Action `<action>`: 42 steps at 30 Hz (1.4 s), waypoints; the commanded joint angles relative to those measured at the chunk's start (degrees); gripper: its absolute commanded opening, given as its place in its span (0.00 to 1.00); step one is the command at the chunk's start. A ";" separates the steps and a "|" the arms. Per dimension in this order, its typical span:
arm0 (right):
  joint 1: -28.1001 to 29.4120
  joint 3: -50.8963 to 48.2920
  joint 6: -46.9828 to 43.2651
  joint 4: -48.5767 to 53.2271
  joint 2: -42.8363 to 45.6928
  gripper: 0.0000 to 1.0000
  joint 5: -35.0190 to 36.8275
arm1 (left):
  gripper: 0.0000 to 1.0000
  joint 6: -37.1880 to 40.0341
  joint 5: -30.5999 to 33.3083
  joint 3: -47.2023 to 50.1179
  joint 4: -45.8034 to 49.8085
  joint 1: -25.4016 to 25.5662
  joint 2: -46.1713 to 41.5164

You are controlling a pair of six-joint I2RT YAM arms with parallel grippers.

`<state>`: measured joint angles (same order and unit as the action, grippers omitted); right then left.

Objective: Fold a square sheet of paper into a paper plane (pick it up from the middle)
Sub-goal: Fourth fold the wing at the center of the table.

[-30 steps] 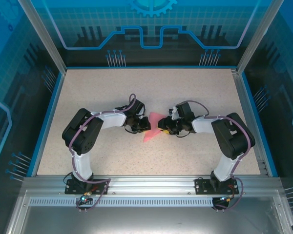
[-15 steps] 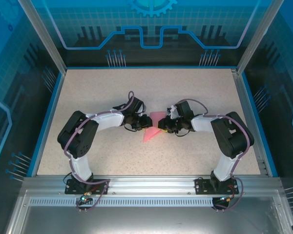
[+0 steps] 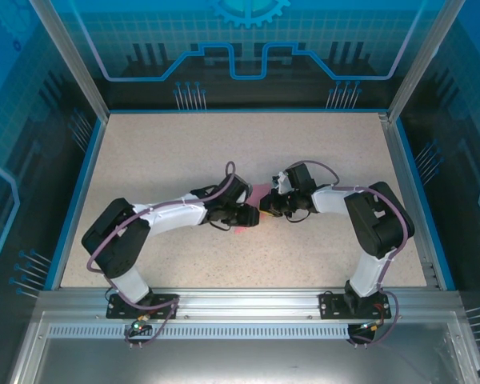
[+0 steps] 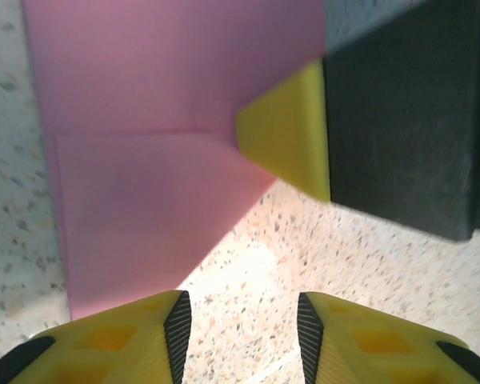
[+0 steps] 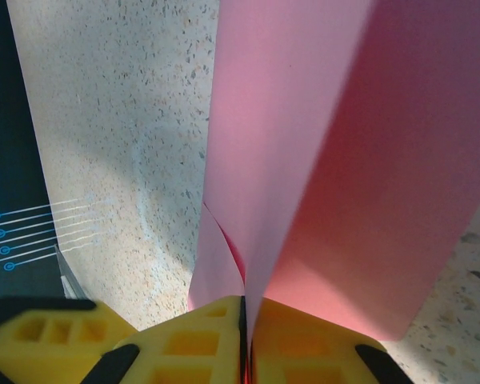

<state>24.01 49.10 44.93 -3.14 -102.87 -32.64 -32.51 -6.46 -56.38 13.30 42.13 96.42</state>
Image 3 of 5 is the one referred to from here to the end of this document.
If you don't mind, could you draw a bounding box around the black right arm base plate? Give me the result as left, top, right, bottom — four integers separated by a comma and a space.
318, 290, 394, 321

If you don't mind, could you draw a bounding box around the aluminium frame post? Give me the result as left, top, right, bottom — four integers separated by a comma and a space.
26, 0, 110, 122
385, 0, 467, 123

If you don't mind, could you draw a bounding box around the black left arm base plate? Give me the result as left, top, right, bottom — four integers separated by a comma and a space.
105, 293, 180, 321

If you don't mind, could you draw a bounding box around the shiny metal sheet panel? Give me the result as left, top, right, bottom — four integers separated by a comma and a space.
6, 311, 480, 384

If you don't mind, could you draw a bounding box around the pink square paper sheet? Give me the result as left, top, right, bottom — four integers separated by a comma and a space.
233, 182, 274, 234

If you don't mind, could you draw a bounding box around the aluminium side rail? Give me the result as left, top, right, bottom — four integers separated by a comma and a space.
377, 112, 443, 290

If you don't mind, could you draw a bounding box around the slotted grey cable duct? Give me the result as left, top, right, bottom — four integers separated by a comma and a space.
46, 323, 351, 342

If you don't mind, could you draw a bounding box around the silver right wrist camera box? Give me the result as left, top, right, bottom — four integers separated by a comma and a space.
270, 170, 292, 196

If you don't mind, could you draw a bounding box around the blue table border strip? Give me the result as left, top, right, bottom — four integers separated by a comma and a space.
49, 118, 108, 292
394, 118, 458, 292

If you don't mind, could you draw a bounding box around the long aluminium base rail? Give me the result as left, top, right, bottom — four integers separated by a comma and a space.
34, 287, 464, 318

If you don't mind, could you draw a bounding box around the cable connector with green light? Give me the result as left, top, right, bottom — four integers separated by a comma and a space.
128, 314, 154, 336
355, 318, 386, 334

